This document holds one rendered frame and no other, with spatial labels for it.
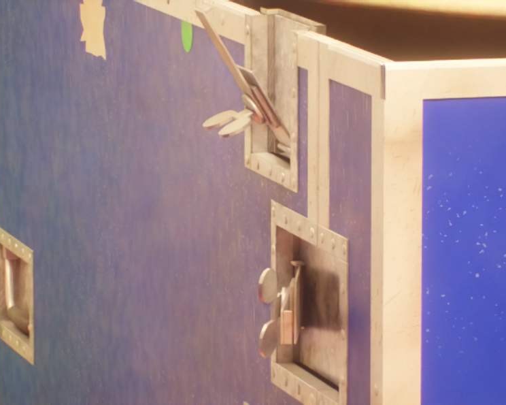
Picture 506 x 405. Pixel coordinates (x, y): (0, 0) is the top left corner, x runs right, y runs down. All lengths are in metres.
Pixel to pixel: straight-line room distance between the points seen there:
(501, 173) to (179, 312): 0.53
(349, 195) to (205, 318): 0.38
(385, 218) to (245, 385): 0.36
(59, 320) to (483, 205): 0.92
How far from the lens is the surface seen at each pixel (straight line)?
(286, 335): 2.58
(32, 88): 3.40
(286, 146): 2.70
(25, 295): 3.53
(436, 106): 2.46
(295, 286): 2.62
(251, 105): 2.67
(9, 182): 3.50
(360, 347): 2.52
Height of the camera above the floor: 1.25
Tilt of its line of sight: 9 degrees down
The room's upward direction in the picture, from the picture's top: straight up
